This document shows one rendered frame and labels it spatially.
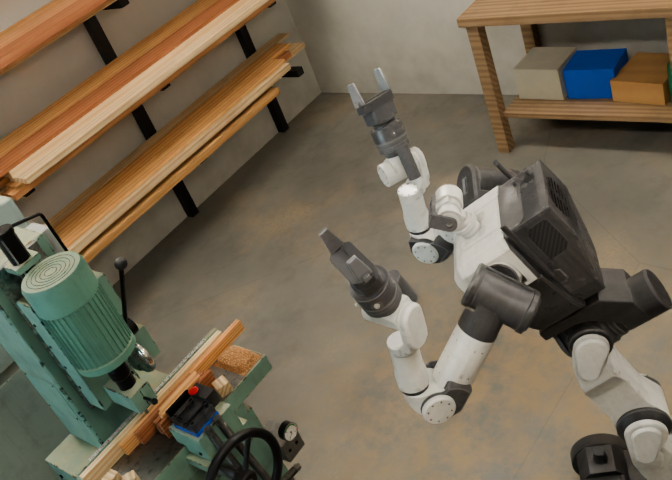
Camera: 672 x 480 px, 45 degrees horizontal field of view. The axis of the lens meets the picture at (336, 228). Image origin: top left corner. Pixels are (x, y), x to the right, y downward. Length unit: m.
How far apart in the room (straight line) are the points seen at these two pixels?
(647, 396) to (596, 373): 0.22
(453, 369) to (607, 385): 0.55
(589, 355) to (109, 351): 1.24
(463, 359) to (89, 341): 0.99
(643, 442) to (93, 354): 1.48
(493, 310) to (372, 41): 4.11
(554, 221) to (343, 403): 1.95
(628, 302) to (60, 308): 1.40
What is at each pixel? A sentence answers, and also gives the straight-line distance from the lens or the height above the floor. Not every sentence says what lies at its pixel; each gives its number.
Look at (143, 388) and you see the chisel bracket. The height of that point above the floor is 1.06.
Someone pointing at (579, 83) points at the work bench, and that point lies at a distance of 4.57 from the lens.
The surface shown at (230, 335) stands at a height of 0.93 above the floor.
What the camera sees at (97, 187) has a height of 0.63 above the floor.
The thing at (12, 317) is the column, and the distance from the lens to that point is 2.42.
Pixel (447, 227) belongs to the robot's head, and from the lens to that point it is 1.88.
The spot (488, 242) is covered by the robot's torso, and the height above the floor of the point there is 1.35.
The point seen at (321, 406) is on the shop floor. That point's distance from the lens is 3.63.
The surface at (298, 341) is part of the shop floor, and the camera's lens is 3.99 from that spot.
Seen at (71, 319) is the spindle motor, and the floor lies 1.40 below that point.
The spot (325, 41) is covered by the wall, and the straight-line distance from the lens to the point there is 5.99.
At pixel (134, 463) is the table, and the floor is 0.90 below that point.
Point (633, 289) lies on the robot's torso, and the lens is 2.10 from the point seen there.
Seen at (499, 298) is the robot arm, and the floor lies 1.33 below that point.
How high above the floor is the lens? 2.48
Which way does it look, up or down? 32 degrees down
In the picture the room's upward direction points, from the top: 23 degrees counter-clockwise
